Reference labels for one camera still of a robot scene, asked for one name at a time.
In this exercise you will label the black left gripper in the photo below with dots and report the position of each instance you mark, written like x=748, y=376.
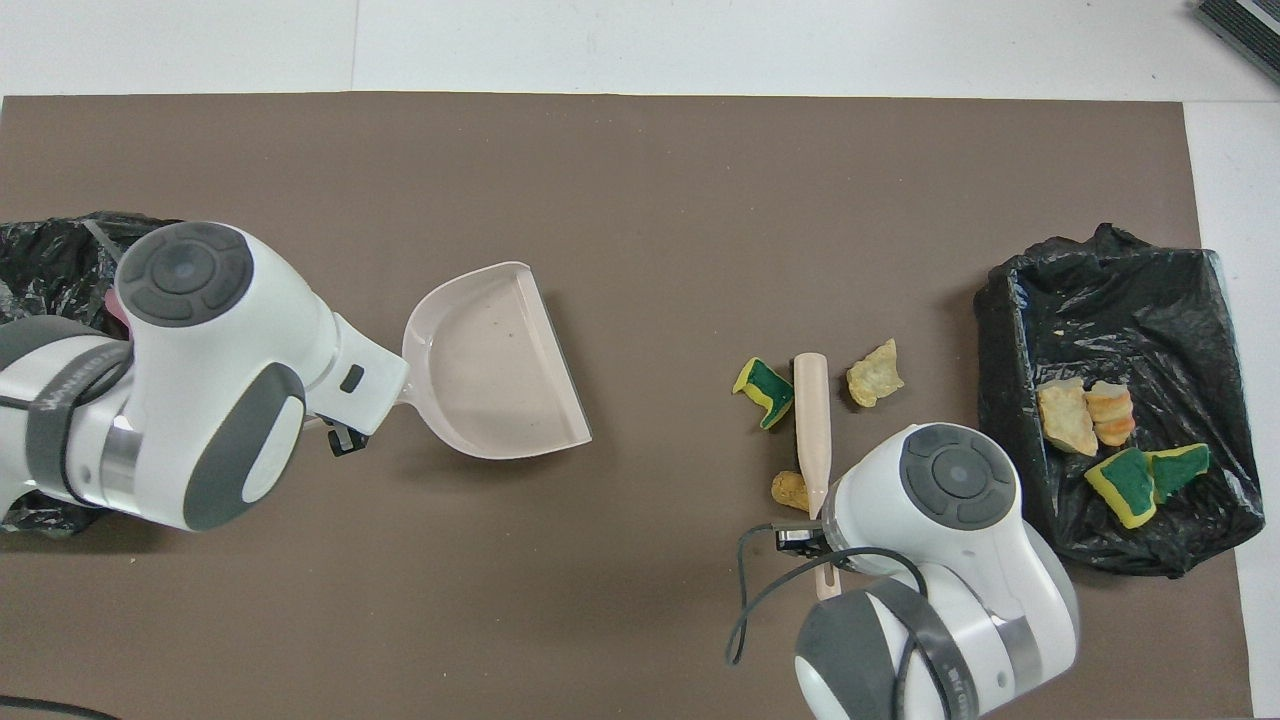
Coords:
x=348, y=438

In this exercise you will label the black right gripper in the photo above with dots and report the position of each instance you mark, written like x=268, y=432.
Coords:
x=815, y=542

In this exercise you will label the brown sponge nugget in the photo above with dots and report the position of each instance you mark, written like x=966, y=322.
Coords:
x=788, y=490

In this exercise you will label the beige hand brush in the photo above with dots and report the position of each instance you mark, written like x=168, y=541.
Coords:
x=813, y=420

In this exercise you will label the notched green yellow sponge piece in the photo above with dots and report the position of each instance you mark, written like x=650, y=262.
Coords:
x=767, y=392

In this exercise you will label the beige plastic dustpan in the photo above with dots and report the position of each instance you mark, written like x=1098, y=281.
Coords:
x=500, y=370

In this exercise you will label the pale yellow sponge lump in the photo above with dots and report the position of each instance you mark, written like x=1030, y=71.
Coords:
x=1065, y=418

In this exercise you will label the yellow green sponge chunk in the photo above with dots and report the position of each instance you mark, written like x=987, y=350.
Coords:
x=1125, y=487

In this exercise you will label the orange white striped sponge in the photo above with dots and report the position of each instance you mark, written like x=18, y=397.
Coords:
x=1112, y=412

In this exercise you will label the yellow green sponge wedge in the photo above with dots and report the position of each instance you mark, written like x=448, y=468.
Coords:
x=1180, y=468

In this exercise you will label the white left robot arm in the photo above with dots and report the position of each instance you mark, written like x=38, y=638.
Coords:
x=200, y=380

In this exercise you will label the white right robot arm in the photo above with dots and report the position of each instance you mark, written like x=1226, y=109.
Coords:
x=950, y=560

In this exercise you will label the black bag lined pink bin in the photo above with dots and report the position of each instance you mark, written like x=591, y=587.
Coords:
x=50, y=270

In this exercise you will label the pale yellow crumpled sponge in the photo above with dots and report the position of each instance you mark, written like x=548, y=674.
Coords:
x=875, y=375

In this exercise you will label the brown table mat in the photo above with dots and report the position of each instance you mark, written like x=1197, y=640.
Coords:
x=700, y=180

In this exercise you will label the dark ribbed device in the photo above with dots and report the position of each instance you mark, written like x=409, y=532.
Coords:
x=1245, y=30

